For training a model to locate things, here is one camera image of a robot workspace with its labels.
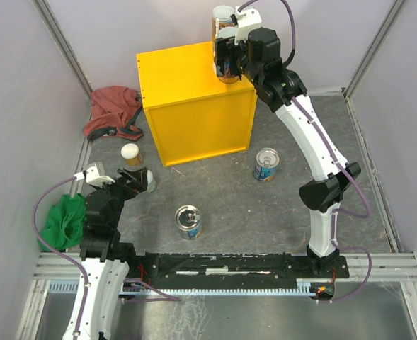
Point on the left aluminium corner post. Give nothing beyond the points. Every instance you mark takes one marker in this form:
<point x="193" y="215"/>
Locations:
<point x="65" y="48"/>

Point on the red crumpled cloth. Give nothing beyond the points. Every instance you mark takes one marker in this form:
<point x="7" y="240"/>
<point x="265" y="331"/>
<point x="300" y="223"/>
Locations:
<point x="114" y="112"/>

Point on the small orange jar white lid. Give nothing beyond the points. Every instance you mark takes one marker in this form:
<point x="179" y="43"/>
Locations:
<point x="131" y="153"/>

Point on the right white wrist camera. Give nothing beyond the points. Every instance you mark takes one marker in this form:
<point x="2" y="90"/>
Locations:
<point x="246" y="18"/>

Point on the blue soup can front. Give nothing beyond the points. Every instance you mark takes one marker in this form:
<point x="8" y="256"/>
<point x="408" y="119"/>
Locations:
<point x="189" y="222"/>

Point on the tall snack can with spoon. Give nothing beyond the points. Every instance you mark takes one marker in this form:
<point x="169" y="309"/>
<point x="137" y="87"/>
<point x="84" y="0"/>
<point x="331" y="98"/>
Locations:
<point x="221" y="18"/>

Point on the green crumpled cloth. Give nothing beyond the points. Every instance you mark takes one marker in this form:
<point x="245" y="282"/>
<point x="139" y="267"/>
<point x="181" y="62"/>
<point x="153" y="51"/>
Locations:
<point x="65" y="222"/>

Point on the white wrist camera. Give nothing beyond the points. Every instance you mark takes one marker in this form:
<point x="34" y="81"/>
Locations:
<point x="94" y="175"/>
<point x="246" y="18"/>

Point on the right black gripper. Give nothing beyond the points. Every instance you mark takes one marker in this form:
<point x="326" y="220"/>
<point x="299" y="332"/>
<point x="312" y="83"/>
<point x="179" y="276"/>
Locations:
<point x="226" y="50"/>

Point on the right aluminium corner post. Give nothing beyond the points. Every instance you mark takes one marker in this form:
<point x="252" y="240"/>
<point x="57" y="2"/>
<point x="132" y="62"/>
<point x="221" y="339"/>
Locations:
<point x="374" y="47"/>

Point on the yellow wooden box counter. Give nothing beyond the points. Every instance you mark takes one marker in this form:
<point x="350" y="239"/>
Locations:
<point x="192" y="115"/>

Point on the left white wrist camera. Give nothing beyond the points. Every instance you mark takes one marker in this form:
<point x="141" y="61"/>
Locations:
<point x="94" y="175"/>

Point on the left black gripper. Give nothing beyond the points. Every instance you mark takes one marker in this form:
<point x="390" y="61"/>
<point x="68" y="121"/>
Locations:
<point x="133" y="188"/>

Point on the orange snack can with spoon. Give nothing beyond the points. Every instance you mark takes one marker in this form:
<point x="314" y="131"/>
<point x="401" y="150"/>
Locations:
<point x="227" y="32"/>

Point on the aluminium corner post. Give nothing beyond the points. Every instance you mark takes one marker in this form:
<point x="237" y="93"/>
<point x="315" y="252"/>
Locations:
<point x="374" y="47"/>
<point x="65" y="48"/>

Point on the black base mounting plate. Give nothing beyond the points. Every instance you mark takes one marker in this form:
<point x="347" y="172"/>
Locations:
<point x="235" y="271"/>

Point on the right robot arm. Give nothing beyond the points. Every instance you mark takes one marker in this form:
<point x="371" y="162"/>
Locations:
<point x="286" y="96"/>

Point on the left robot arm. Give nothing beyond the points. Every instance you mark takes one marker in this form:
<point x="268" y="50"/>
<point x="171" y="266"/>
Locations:
<point x="105" y="260"/>

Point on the blue soup can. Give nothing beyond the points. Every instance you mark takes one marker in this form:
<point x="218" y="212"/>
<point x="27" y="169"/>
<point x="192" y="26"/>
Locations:
<point x="265" y="165"/>
<point x="189" y="222"/>

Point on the aluminium front frame rail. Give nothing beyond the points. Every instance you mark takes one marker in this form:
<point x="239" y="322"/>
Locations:
<point x="223" y="296"/>

